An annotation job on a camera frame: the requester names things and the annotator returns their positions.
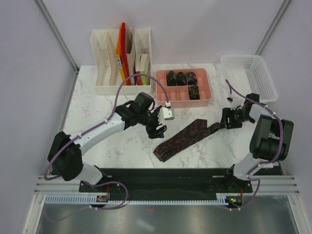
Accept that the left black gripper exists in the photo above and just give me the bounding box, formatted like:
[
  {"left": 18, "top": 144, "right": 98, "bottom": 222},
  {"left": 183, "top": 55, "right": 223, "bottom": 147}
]
[{"left": 138, "top": 106, "right": 167, "bottom": 139}]

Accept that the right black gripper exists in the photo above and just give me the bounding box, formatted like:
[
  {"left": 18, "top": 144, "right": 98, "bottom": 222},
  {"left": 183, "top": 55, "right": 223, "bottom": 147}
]
[{"left": 218, "top": 107, "right": 254, "bottom": 130}]

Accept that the dark paisley necktie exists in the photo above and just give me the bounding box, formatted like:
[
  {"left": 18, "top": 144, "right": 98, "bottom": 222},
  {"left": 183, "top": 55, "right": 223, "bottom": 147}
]
[{"left": 153, "top": 119, "right": 221, "bottom": 162}]

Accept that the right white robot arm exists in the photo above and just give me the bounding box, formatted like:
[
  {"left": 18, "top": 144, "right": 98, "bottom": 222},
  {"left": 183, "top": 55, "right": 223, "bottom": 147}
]
[{"left": 220, "top": 93, "right": 294, "bottom": 192}]

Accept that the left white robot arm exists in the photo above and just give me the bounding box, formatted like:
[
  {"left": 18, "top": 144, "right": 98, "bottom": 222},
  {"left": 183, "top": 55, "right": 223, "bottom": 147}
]
[{"left": 47, "top": 92, "right": 175, "bottom": 192}]

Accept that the rolled tie front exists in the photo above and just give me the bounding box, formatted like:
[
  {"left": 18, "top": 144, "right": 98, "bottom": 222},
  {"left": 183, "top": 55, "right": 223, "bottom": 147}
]
[{"left": 188, "top": 85, "right": 200, "bottom": 100}]

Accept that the rolled tie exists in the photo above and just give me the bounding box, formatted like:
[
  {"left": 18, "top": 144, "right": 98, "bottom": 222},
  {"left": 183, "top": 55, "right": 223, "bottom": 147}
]
[
  {"left": 186, "top": 72, "right": 197, "bottom": 85},
  {"left": 188, "top": 85, "right": 200, "bottom": 100},
  {"left": 176, "top": 72, "right": 187, "bottom": 86},
  {"left": 166, "top": 71, "right": 177, "bottom": 86}
]

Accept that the white perforated plastic basket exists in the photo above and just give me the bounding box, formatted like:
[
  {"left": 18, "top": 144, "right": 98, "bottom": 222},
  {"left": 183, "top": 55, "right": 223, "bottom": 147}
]
[{"left": 220, "top": 54, "right": 278, "bottom": 103}]

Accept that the pink divided storage box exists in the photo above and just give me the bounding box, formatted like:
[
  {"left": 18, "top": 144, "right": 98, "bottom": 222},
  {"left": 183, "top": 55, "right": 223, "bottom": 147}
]
[{"left": 156, "top": 68, "right": 213, "bottom": 108}]

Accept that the white file organizer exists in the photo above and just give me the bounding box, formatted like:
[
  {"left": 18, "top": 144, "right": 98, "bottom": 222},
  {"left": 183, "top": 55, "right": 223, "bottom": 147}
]
[{"left": 90, "top": 28, "right": 152, "bottom": 96}]

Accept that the beige paper folder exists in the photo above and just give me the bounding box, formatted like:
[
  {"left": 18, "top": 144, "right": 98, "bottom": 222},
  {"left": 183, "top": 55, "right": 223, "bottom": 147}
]
[{"left": 126, "top": 29, "right": 136, "bottom": 76}]

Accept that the orange red folder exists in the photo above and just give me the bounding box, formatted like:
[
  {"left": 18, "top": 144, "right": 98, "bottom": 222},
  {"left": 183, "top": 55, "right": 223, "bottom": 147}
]
[{"left": 115, "top": 22, "right": 129, "bottom": 81}]

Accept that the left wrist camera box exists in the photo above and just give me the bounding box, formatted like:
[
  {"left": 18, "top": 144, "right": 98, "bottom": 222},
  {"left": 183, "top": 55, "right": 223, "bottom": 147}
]
[{"left": 158, "top": 107, "right": 175, "bottom": 123}]

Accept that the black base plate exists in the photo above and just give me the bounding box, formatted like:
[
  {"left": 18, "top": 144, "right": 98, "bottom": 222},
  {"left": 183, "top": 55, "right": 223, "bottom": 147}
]
[{"left": 79, "top": 168, "right": 253, "bottom": 200}]

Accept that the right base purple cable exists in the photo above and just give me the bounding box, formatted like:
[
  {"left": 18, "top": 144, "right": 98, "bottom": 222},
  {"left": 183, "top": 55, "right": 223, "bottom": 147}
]
[{"left": 225, "top": 177, "right": 261, "bottom": 212}]

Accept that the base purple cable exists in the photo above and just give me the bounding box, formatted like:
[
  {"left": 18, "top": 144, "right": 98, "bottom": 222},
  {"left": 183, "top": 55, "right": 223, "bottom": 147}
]
[
  {"left": 225, "top": 177, "right": 261, "bottom": 212},
  {"left": 89, "top": 177, "right": 130, "bottom": 210}
]

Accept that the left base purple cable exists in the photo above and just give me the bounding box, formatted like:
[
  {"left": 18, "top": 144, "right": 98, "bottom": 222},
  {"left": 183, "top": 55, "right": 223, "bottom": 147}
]
[{"left": 89, "top": 177, "right": 130, "bottom": 210}]

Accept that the white slotted cable duct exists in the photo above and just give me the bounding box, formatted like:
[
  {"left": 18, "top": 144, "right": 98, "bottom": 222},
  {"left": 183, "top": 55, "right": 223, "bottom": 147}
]
[{"left": 43, "top": 193, "right": 242, "bottom": 205}]

